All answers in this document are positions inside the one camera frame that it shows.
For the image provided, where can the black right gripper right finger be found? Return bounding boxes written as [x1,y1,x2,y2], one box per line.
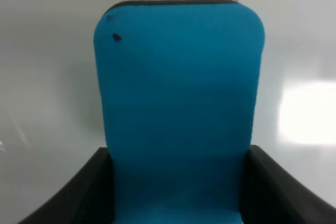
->
[240,145,335,224]

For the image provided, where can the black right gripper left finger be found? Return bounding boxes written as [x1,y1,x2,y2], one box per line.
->
[20,147,114,224]

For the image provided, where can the blue whiteboard eraser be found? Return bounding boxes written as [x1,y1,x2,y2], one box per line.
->
[93,0,265,223]

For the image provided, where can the white whiteboard with aluminium frame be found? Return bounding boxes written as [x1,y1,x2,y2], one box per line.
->
[1,0,335,223]

